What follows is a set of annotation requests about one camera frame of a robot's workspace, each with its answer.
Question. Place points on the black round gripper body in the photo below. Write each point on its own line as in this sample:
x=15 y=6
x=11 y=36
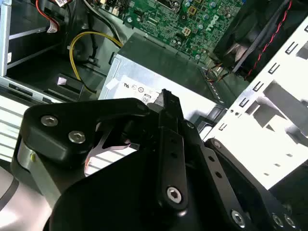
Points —
x=115 y=199

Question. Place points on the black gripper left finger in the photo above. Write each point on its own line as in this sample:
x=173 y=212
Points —
x=55 y=142

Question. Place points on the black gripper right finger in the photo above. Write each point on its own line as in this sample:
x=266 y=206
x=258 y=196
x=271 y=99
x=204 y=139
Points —
x=223 y=187

